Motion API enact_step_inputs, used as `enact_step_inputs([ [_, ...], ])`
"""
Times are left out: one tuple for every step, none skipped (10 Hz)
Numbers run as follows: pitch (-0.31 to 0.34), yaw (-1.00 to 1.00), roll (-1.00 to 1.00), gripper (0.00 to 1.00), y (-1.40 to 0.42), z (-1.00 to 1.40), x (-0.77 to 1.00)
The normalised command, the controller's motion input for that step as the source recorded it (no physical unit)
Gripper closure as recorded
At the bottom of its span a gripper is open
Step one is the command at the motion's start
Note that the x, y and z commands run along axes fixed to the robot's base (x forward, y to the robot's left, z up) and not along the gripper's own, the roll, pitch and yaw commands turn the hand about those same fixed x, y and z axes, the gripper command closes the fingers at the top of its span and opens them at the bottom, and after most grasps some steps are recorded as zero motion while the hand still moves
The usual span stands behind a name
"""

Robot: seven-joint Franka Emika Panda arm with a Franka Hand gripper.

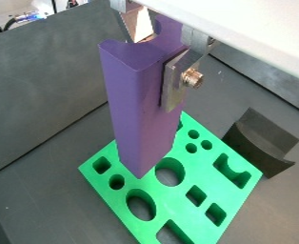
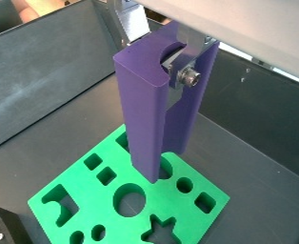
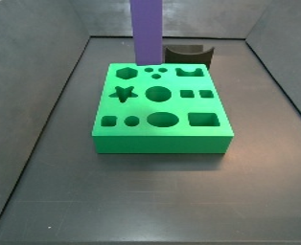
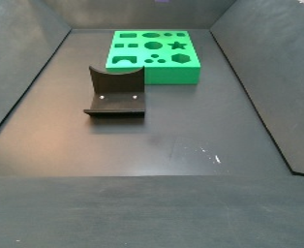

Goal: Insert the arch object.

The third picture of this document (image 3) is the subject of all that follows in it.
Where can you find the purple arch block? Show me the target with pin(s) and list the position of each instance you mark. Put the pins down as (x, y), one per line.
(147, 23)

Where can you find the green shape sorter board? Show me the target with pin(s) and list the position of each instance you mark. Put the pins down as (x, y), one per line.
(160, 109)

